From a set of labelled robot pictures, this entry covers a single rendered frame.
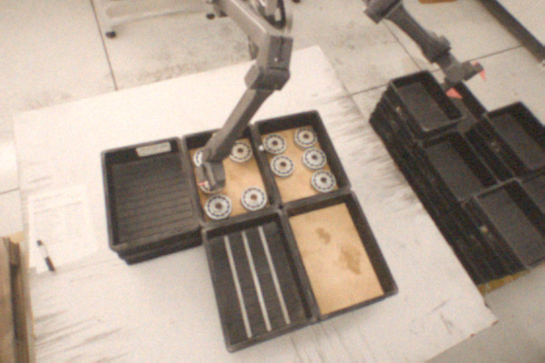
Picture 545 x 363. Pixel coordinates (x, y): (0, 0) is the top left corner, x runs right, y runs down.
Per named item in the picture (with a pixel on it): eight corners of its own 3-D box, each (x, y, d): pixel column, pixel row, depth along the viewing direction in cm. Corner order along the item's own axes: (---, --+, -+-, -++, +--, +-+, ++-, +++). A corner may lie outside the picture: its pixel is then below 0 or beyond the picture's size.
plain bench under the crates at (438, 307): (70, 181, 228) (11, 114, 168) (299, 115, 273) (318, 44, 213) (122, 495, 160) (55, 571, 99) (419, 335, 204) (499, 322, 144)
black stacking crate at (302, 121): (251, 136, 162) (252, 122, 152) (311, 125, 169) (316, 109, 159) (277, 217, 144) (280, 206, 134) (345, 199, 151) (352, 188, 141)
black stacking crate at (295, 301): (202, 238, 137) (200, 229, 127) (276, 218, 144) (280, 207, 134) (227, 353, 119) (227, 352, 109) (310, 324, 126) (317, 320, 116)
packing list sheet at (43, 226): (22, 198, 149) (21, 198, 148) (85, 180, 155) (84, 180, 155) (30, 275, 135) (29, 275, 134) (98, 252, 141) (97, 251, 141)
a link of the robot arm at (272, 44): (307, 42, 91) (274, 37, 85) (287, 89, 99) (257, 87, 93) (232, -21, 118) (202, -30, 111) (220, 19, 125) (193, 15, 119)
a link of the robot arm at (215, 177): (230, 143, 125) (207, 144, 119) (240, 171, 120) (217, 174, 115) (217, 161, 133) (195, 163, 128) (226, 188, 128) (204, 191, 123)
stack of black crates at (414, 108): (364, 123, 257) (387, 79, 219) (398, 112, 266) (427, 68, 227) (393, 169, 240) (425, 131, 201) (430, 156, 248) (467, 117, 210)
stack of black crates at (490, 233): (429, 224, 223) (471, 194, 184) (467, 208, 231) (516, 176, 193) (471, 288, 206) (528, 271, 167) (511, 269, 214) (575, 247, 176)
